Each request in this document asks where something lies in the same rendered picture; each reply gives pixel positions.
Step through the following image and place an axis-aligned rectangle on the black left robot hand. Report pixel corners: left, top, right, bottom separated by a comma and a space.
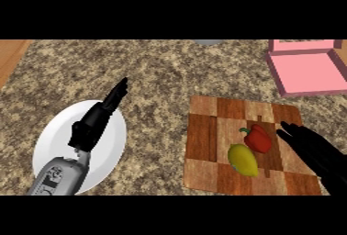
66, 76, 129, 153

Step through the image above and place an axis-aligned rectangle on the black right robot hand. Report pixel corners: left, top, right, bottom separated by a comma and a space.
274, 120, 347, 196

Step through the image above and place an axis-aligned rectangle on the red bell pepper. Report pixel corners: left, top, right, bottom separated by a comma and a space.
238, 123, 272, 154

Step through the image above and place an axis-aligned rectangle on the checkered wooden cutting board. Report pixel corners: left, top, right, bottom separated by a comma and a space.
181, 95, 323, 196

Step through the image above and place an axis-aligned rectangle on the pink cardboard box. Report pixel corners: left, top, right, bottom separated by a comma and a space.
264, 39, 347, 98

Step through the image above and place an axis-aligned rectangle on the white round plate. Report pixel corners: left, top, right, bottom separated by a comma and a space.
30, 99, 128, 196

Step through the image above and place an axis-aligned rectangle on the yellow mango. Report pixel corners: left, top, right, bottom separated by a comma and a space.
225, 143, 259, 178

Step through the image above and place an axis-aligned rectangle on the grey object at edge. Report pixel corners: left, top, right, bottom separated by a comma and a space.
193, 39, 225, 46

